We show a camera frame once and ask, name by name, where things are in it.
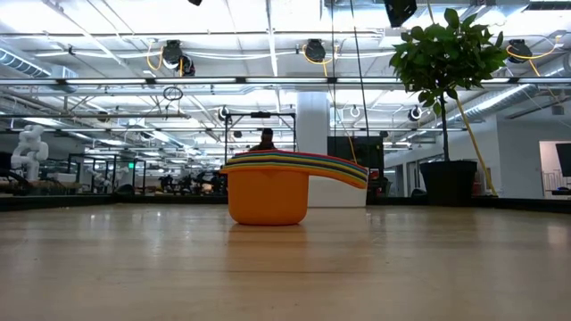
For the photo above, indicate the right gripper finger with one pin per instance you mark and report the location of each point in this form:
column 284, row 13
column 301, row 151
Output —
column 400, row 11

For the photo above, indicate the light blue measuring cup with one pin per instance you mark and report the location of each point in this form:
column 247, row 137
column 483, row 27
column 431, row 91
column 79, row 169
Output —
column 276, row 154

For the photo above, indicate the dark purple-blue measuring cup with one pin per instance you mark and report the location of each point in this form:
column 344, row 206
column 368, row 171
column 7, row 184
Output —
column 276, row 160

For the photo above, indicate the orange measuring cup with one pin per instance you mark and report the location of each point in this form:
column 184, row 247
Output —
column 267, row 200

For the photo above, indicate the white plastic basket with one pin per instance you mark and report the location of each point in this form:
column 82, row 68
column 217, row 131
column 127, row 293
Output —
column 336, row 196

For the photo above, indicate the green leafy plant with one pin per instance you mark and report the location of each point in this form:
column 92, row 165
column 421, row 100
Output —
column 450, row 53

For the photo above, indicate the black monitor screen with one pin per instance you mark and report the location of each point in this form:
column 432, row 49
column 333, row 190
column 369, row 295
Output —
column 357, row 149

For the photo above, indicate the person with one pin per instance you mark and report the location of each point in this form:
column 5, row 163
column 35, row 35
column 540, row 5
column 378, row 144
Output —
column 266, row 139

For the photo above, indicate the black plant pot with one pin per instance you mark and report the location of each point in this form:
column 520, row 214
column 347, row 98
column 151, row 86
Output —
column 448, row 183

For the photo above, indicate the white humanoid robot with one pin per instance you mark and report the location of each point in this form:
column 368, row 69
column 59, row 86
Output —
column 29, row 151

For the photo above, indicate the black wall television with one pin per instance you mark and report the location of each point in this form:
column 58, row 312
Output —
column 564, row 158

